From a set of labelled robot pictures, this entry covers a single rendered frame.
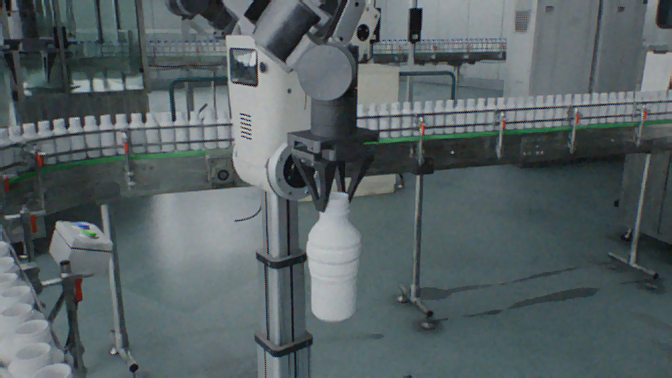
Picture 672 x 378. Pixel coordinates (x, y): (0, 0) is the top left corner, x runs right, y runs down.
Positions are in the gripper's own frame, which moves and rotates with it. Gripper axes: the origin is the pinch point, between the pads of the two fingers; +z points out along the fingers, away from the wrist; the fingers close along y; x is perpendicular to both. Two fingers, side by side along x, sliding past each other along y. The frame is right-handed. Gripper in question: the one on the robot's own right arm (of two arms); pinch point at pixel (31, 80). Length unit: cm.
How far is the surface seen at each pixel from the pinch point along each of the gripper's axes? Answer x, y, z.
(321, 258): 90, -15, 16
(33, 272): 41, 10, 29
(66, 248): 30.4, 2.9, 29.7
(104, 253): 32.6, -3.3, 31.6
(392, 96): -240, -327, 49
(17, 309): 66, 15, 24
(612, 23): -197, -610, -14
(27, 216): -3.7, 4.6, 32.2
